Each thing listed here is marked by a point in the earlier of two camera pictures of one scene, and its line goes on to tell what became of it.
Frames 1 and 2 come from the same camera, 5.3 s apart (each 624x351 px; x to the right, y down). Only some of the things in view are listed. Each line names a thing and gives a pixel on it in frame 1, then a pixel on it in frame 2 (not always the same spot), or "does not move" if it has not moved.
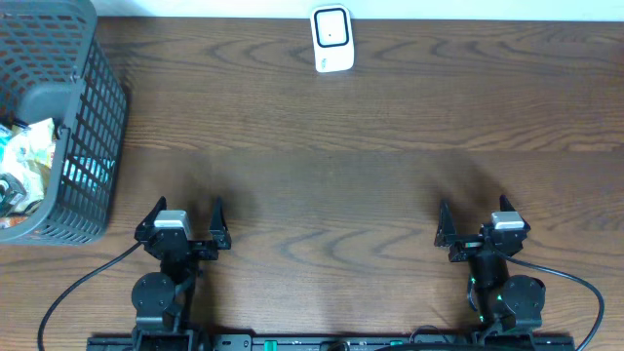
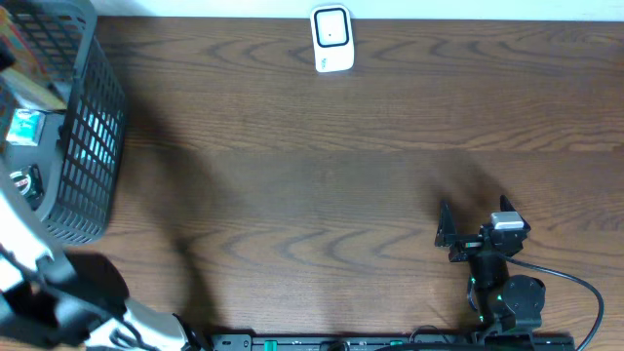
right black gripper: [446, 237] does not move
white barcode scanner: [332, 38] does not move
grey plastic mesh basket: [55, 63] does not move
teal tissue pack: [91, 173] -> [25, 128]
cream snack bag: [28, 154] -> [26, 78]
